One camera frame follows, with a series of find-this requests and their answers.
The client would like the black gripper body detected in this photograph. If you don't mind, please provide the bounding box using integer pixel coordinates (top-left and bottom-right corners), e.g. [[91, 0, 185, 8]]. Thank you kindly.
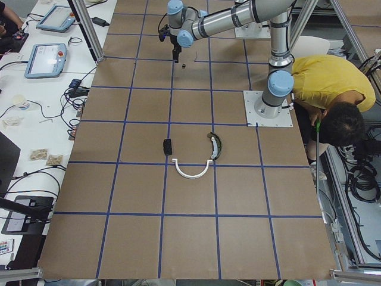
[[172, 43, 182, 58]]

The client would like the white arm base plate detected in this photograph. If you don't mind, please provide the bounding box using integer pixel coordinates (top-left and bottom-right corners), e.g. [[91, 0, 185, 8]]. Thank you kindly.
[[243, 91, 293, 128]]

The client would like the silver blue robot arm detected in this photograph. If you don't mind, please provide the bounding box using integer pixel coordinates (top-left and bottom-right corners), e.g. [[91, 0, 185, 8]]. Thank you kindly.
[[255, 12, 294, 119], [160, 1, 292, 63]]

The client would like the far blue teach pendant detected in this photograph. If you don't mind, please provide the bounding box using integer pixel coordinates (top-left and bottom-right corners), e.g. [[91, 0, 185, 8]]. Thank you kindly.
[[36, 5, 76, 33]]

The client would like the black power adapter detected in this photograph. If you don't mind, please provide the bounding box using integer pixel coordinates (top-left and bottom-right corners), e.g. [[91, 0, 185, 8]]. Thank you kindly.
[[91, 17, 110, 27]]

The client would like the aluminium frame post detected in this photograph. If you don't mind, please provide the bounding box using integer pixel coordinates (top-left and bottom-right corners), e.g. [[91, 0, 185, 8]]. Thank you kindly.
[[68, 0, 104, 63]]

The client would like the olive curved brake shoe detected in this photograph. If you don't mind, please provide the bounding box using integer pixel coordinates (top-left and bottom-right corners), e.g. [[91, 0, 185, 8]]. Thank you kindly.
[[207, 132, 223, 161]]

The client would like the black plastic clip part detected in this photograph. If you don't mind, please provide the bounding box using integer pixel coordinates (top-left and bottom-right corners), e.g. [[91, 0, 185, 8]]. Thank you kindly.
[[163, 138, 173, 156]]

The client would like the near blue teach pendant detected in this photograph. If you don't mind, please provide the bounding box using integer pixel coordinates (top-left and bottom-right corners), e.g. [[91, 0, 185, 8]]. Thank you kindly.
[[24, 43, 67, 79]]

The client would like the person in yellow shirt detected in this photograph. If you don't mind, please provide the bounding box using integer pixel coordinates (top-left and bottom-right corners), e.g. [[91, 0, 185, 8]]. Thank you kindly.
[[292, 54, 376, 180]]

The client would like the blue teach pendant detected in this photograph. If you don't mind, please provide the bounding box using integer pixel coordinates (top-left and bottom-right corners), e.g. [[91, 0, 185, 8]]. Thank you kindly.
[[36, 5, 76, 33], [24, 43, 67, 79]]

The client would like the black tablet stand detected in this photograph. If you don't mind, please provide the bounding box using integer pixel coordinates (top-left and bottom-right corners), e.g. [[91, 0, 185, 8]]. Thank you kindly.
[[1, 195, 54, 235]]

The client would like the white curved plastic part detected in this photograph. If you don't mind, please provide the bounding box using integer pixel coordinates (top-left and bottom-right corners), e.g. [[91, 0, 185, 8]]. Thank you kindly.
[[171, 158, 213, 179]]

